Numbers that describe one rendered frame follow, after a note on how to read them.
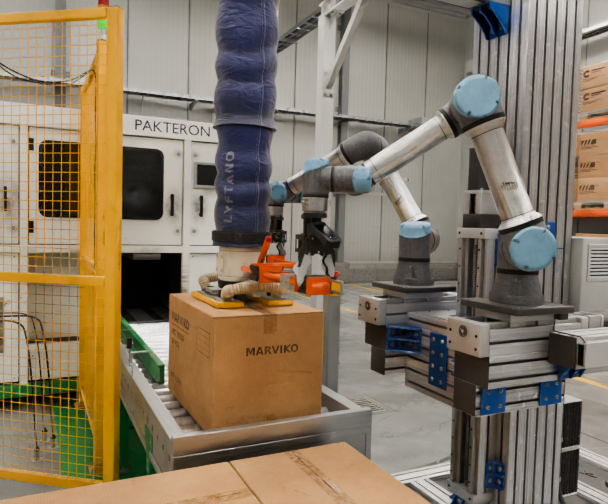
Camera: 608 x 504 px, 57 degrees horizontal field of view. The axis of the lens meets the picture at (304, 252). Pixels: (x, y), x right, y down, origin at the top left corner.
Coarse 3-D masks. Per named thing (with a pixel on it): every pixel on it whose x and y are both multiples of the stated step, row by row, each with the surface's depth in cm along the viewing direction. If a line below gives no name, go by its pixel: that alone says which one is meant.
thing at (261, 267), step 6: (252, 264) 190; (258, 264) 191; (264, 264) 192; (270, 264) 193; (252, 270) 188; (258, 270) 184; (264, 270) 184; (270, 270) 185; (276, 270) 186; (282, 270) 188; (252, 276) 187; (258, 276) 184; (264, 282) 185; (270, 282) 186; (276, 282) 187
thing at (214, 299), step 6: (192, 294) 219; (198, 294) 212; (204, 294) 209; (210, 294) 208; (216, 294) 208; (204, 300) 204; (210, 300) 198; (216, 300) 196; (222, 300) 194; (228, 300) 195; (234, 300) 196; (216, 306) 191; (222, 306) 191; (228, 306) 192; (234, 306) 193; (240, 306) 194
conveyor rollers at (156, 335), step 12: (132, 324) 372; (144, 324) 375; (156, 324) 379; (168, 324) 375; (144, 336) 340; (156, 336) 336; (168, 336) 338; (156, 348) 308; (168, 348) 310; (168, 360) 284; (144, 372) 261; (156, 384) 238; (168, 396) 222; (168, 408) 212; (180, 408) 208; (324, 408) 213; (180, 420) 197; (192, 420) 198
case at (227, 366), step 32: (192, 320) 198; (224, 320) 178; (256, 320) 183; (288, 320) 188; (320, 320) 194; (192, 352) 198; (224, 352) 178; (256, 352) 183; (288, 352) 189; (320, 352) 194; (192, 384) 198; (224, 384) 179; (256, 384) 184; (288, 384) 189; (320, 384) 195; (192, 416) 198; (224, 416) 180; (256, 416) 185; (288, 416) 190
